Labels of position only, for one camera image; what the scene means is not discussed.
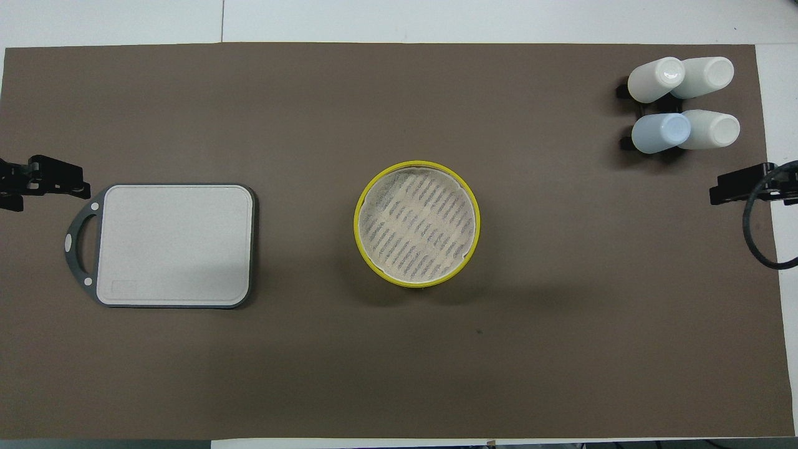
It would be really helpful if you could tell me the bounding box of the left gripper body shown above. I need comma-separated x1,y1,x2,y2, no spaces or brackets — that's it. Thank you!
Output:
0,159,29,211

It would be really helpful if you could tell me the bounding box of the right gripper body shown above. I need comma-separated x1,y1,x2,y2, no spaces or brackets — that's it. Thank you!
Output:
757,162,798,205

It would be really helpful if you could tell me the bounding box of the yellow bamboo steamer lid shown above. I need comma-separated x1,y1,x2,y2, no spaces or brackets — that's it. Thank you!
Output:
354,161,481,289

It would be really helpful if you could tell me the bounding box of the white plastic cup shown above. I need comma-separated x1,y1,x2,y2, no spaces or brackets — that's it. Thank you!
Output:
628,57,685,104
670,57,734,99
676,110,741,150

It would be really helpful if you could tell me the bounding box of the light blue plastic cup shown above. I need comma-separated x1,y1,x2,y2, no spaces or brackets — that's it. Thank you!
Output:
632,113,691,154

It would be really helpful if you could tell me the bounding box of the grey cutting board dark rim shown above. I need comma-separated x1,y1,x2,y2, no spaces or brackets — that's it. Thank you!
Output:
64,183,257,309

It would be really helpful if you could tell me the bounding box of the black cup rack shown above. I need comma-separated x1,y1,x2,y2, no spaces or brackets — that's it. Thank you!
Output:
616,80,686,157

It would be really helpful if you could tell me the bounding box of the brown table mat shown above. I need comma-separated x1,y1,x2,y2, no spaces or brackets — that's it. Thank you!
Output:
0,42,796,440

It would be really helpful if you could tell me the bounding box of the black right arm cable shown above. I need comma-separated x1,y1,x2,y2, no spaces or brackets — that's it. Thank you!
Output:
742,161,798,270

